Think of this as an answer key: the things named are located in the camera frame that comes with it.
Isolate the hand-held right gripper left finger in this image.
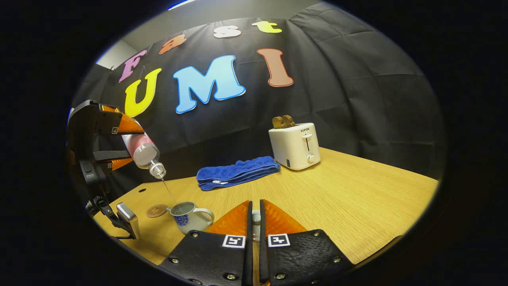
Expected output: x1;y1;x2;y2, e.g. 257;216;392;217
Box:
159;200;254;286

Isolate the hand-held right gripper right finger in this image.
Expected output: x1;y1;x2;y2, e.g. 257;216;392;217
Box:
259;199;355;286

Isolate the clear plastic water bottle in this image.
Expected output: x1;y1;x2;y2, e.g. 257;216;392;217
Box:
121;132;167;180

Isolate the white teacup lid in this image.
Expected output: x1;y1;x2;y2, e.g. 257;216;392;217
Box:
252;210;262;243

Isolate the white blue-patterned teacup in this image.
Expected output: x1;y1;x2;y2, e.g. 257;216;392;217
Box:
167;202;215;234

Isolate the round brown coaster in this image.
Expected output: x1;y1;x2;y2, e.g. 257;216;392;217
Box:
146;204;169;218

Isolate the folded blue towel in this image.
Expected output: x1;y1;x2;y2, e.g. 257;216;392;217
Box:
196;156;281;191

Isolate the white toaster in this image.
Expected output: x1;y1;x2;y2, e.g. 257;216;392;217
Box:
269;123;321;171

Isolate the black backdrop cloth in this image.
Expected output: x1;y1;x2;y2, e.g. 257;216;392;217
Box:
69;4;445;203

